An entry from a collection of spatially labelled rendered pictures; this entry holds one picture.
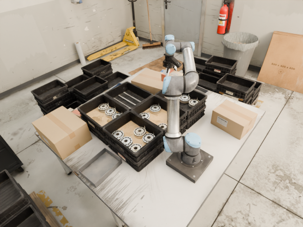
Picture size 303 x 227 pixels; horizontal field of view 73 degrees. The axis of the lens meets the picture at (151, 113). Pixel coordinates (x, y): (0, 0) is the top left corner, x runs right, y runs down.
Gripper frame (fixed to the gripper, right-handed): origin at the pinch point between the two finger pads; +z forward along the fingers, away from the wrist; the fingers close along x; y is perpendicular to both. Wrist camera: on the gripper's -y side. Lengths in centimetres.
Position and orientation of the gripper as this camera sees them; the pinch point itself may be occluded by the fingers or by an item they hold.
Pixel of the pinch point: (172, 75)
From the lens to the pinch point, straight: 187.5
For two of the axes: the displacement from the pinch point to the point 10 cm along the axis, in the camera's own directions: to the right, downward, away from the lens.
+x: -6.6, 5.2, -5.5
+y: -7.5, -3.8, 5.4
